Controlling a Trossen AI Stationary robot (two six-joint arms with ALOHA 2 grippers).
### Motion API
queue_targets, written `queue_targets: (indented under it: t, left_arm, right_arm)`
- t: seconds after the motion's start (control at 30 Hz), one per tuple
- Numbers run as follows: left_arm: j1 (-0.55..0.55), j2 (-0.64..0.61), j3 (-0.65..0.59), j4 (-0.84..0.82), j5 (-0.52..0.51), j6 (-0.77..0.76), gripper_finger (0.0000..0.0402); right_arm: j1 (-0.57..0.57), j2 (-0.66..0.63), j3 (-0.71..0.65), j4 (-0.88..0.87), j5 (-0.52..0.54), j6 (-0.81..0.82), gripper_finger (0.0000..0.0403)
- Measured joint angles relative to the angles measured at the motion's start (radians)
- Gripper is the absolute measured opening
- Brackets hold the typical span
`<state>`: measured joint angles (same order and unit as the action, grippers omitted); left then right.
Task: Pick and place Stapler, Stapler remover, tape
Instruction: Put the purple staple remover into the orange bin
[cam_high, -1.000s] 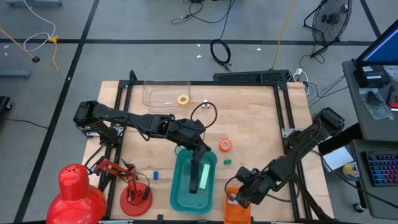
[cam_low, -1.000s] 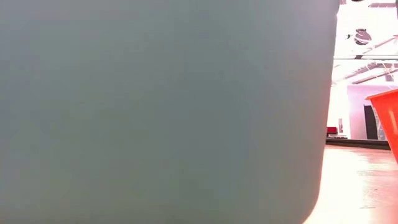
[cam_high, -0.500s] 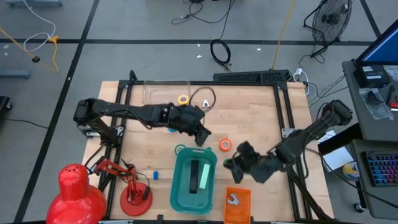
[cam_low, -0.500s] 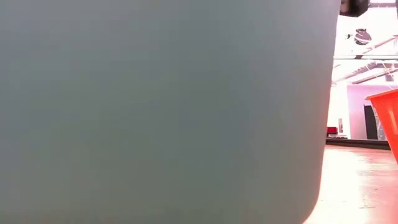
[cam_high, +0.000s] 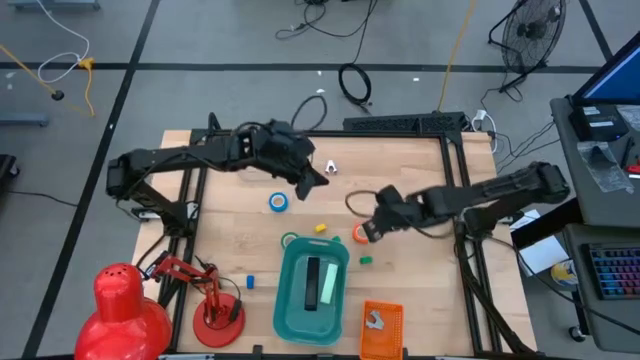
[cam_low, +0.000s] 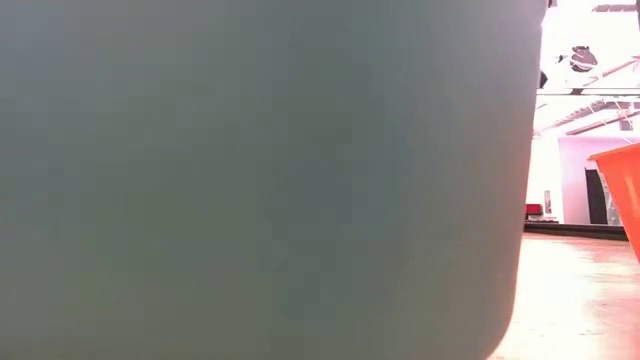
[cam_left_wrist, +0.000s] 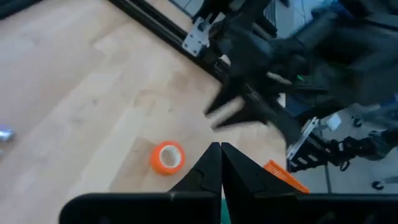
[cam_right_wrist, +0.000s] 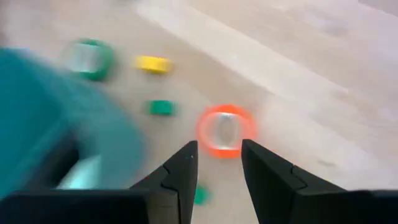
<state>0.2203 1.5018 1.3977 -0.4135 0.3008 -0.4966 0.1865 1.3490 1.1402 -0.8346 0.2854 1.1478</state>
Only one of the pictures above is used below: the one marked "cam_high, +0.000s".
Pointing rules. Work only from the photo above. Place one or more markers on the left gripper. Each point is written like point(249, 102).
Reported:
point(277, 147)

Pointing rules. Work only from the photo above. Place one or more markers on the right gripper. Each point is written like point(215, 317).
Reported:
point(405, 210)

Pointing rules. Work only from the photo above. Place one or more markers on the orange tape roll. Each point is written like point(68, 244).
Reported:
point(356, 235)

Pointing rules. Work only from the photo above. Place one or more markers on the green mini stapler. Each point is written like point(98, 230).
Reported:
point(366, 260)

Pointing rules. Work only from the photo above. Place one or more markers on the blue tape roll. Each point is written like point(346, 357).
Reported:
point(272, 202)

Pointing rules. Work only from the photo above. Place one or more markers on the yellow mini stapler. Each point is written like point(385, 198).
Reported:
point(320, 228)

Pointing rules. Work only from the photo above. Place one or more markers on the mint green stapler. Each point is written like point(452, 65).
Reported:
point(329, 285)

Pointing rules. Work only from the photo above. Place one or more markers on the black stapler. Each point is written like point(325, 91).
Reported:
point(312, 285)

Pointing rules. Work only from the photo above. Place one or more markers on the orange plastic basket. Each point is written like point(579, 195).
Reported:
point(390, 340)

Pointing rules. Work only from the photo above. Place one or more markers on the blue mini stapler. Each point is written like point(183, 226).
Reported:
point(250, 282)

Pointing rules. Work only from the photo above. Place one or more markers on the teal plastic bin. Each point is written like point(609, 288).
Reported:
point(300, 325)

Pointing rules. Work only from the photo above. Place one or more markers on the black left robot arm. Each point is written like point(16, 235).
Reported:
point(165, 160)

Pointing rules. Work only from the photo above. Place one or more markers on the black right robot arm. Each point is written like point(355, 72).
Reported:
point(500, 192)

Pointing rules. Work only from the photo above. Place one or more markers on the green tape roll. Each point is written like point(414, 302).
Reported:
point(284, 240)

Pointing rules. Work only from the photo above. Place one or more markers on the black perforated bar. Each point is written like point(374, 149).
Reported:
point(400, 122)

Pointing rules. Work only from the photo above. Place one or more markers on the white power adapter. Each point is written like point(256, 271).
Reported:
point(481, 116)

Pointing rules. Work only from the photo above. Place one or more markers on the white paper sheet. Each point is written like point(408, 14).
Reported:
point(542, 255)

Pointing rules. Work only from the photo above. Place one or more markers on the round printed disc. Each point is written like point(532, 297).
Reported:
point(564, 273)

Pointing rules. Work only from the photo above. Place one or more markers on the dark gray desk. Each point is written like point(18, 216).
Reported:
point(580, 200)
point(610, 325)

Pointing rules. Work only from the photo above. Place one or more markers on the red desk lamp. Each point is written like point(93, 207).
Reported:
point(125, 315)

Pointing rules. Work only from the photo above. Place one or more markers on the clear plastic bag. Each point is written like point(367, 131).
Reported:
point(605, 165)

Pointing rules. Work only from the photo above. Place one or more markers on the backlit keyboard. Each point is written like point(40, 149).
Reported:
point(617, 272)

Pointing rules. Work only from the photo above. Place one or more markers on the black mini computer box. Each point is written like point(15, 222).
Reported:
point(597, 122)

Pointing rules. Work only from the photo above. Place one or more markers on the black floor fan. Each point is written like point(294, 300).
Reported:
point(532, 35)

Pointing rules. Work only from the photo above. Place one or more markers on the computer monitor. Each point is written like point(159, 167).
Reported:
point(617, 80)

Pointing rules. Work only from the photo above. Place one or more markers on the black aluminium rig frame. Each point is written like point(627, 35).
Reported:
point(450, 160)

